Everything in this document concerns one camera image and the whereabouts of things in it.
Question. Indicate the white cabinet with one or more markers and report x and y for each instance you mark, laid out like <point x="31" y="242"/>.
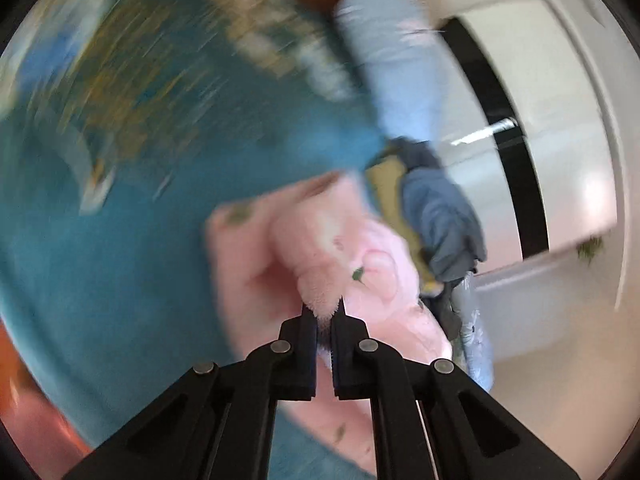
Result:
<point x="545" y="170"/>

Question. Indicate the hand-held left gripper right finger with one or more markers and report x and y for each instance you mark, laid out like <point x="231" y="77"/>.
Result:
<point x="342" y="355"/>

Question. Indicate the light blue garment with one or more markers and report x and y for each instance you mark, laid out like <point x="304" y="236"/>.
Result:
<point x="390" y="60"/>

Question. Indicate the pink fleece garment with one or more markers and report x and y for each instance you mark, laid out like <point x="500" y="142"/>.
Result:
<point x="325" y="250"/>

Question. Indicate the teal printed blanket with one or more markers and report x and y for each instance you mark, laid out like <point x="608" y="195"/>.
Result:
<point x="150" y="160"/>

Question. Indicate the dark grey-blue garment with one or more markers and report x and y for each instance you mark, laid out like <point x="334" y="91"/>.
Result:
<point x="440" y="210"/>

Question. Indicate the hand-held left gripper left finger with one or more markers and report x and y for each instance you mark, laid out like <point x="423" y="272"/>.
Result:
<point x="306" y="355"/>

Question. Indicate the olive yellow garment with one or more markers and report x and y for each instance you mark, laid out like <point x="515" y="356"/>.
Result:
<point x="395" y="200"/>

